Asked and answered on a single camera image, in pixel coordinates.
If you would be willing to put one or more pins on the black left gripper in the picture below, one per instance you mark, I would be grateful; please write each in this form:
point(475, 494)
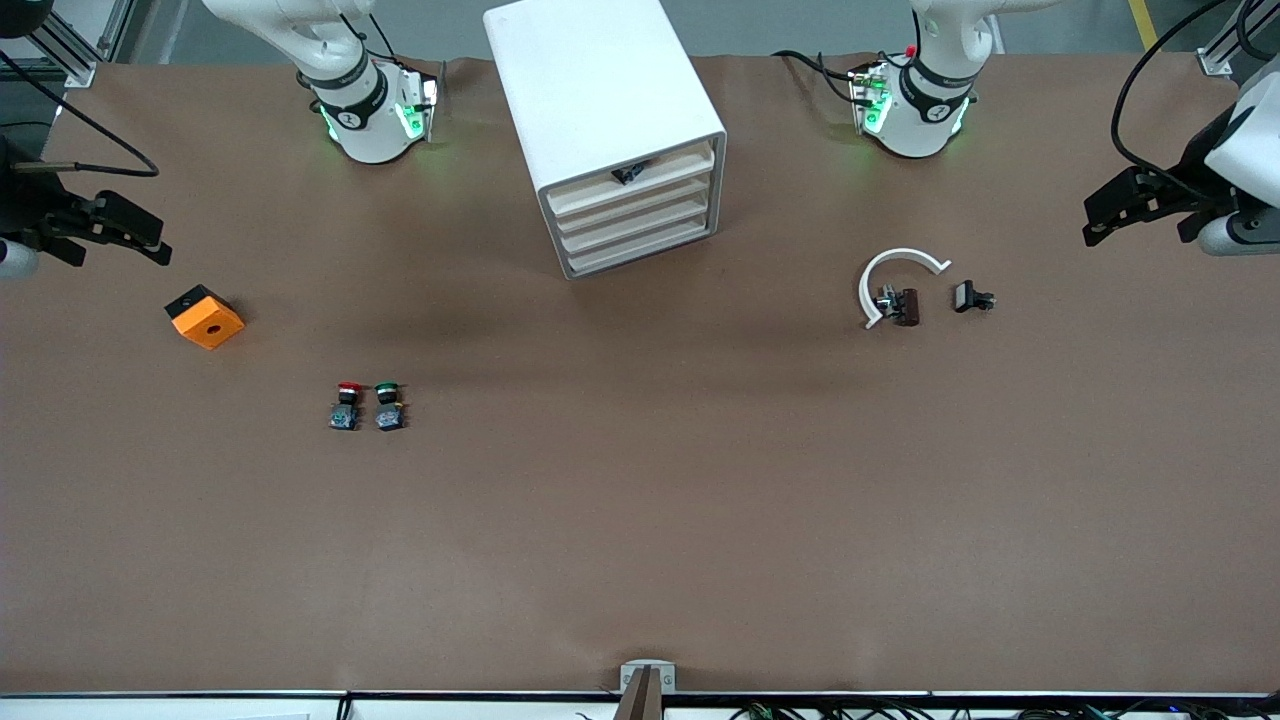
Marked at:
point(1197, 160)

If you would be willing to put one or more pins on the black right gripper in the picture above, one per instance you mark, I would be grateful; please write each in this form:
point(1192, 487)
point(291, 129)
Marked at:
point(28, 205)

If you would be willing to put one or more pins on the yellow push button switch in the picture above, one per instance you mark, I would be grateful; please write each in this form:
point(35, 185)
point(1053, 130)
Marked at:
point(628, 174)

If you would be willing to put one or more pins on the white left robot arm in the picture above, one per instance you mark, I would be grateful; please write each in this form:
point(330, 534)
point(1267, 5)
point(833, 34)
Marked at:
point(920, 110)

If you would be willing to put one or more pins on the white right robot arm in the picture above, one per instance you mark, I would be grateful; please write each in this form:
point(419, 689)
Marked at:
point(350, 110)

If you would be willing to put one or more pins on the small black electrical component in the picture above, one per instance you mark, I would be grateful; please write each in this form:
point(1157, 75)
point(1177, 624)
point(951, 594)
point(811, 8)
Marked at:
point(966, 296)

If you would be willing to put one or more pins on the white curved plastic part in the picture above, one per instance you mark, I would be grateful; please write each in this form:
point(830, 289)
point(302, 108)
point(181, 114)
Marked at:
point(900, 253)

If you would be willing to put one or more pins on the brown electrical component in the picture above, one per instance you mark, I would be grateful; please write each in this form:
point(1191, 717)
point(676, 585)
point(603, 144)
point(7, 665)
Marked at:
point(908, 306)

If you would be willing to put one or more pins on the brown table mat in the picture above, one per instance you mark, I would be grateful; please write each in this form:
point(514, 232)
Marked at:
point(640, 500)

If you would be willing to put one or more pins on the orange button enclosure box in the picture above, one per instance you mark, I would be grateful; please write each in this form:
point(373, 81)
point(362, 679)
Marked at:
point(210, 325)

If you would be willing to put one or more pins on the aluminium frame profile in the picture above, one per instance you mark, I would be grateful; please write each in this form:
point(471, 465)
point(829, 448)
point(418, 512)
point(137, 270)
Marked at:
point(75, 62)
point(1218, 60)

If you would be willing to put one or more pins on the red push button switch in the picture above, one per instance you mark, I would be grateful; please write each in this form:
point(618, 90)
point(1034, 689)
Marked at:
point(345, 407)

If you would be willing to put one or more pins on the green push button switch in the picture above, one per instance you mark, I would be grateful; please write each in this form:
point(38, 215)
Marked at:
point(389, 408)

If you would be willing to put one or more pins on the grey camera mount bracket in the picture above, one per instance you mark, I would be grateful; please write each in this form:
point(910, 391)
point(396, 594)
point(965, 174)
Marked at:
point(648, 678)

